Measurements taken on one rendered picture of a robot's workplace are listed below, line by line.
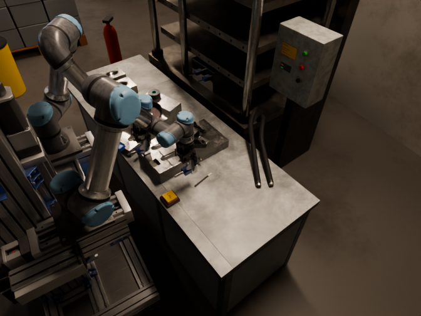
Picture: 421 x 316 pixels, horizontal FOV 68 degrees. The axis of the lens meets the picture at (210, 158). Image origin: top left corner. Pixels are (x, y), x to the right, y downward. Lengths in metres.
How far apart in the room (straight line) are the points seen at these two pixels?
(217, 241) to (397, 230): 1.76
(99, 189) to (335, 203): 2.16
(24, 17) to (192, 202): 3.78
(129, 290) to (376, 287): 1.68
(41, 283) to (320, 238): 1.95
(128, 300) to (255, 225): 0.93
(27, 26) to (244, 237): 4.14
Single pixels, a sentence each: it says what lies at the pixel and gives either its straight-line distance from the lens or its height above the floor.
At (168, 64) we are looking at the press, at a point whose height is 0.79.
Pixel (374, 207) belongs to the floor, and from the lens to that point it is 3.02.
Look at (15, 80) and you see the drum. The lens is 4.26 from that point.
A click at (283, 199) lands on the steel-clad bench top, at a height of 0.80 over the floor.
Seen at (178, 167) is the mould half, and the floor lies 0.86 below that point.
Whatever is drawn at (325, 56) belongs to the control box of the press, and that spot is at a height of 1.39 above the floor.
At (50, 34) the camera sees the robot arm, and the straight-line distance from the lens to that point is 1.44.
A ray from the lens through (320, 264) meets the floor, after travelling 2.55.
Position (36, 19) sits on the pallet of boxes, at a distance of 4.95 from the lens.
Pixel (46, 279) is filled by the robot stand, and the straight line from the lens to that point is 1.48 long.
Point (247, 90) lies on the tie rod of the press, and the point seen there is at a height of 1.05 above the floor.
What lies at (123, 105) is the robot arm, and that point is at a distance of 1.03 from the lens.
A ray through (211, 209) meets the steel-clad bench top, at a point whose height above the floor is 0.80.
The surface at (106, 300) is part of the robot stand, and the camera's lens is 2.16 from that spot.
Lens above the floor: 2.19
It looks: 46 degrees down
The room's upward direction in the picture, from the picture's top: 1 degrees clockwise
